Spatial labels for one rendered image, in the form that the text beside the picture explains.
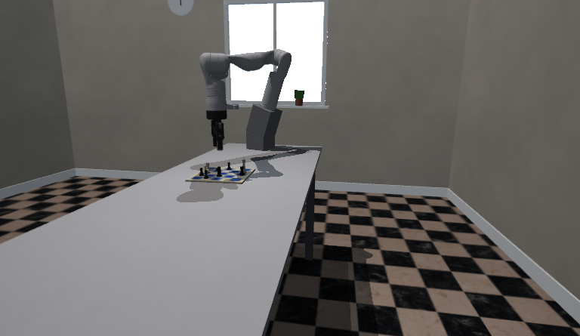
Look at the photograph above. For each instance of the blue and cream chessboard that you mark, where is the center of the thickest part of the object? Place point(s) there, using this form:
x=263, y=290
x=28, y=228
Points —
x=228, y=176

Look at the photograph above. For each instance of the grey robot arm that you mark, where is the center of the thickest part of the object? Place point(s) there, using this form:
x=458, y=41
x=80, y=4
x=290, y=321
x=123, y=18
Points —
x=253, y=61

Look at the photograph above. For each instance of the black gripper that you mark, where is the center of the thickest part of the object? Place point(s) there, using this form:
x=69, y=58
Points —
x=217, y=128

